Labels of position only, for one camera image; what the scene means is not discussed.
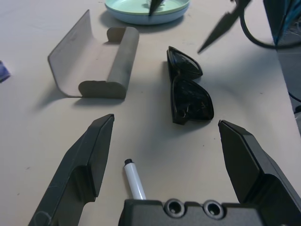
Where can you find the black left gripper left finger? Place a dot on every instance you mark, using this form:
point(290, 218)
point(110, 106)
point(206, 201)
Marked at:
point(77, 169)

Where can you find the white marker blue cap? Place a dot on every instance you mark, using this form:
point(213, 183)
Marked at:
point(135, 181)

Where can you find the grey glasses case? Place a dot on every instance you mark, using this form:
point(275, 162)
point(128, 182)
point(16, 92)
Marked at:
point(122, 58)

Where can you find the light green plate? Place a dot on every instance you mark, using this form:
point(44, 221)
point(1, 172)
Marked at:
point(127, 5)

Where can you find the purple tissue pack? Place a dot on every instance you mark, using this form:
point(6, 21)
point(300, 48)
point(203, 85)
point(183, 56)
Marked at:
point(4, 71)

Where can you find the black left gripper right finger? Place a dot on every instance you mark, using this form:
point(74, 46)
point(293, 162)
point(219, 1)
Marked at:
point(254, 169)

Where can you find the light blue plate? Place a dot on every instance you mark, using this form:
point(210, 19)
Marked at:
point(145, 20)

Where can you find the dark rug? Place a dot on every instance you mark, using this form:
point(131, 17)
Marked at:
point(277, 18)

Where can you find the black sunglasses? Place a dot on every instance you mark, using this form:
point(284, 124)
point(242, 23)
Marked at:
point(190, 101)

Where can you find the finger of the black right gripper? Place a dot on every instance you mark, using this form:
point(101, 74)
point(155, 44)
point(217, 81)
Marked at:
point(223, 26)
point(153, 5)

